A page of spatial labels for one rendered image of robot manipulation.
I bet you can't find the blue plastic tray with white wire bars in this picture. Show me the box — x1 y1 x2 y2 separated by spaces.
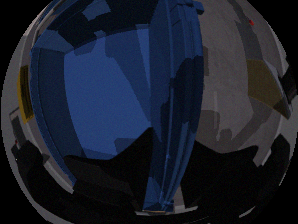
36 0 60 26

